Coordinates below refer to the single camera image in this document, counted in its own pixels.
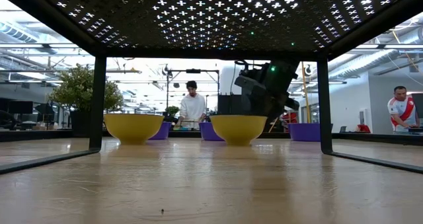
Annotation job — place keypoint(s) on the black aluminium table frame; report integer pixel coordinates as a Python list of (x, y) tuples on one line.
[(363, 138)]

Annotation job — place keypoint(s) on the small background plant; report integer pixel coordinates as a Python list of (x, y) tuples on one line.
[(172, 111)]

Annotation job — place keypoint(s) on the yellow leaf-patterned mini bowl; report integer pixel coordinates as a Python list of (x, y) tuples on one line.
[(133, 128), (238, 129)]

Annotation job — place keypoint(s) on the person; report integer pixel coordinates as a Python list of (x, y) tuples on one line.
[(401, 110), (192, 108)]

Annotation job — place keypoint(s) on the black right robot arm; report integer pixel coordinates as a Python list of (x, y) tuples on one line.
[(281, 73)]

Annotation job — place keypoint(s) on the blue plastic mini bowl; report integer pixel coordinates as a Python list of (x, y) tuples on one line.
[(304, 132), (205, 131), (163, 131)]

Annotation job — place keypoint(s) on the green potted plant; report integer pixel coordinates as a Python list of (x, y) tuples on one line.
[(72, 88)]

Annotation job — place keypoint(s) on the black monitor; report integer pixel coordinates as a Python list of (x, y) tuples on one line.
[(20, 107), (418, 105)]

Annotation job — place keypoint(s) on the red object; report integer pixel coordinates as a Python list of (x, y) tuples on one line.
[(291, 120)]

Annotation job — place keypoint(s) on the black perforated metal rack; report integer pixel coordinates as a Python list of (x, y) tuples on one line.
[(211, 53)]

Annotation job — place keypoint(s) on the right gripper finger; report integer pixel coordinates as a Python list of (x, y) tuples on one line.
[(275, 109), (256, 103)]

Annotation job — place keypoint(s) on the black background frame rig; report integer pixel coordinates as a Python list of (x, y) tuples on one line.
[(193, 71)]

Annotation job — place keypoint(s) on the black box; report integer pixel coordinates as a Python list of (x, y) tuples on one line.
[(228, 105)]

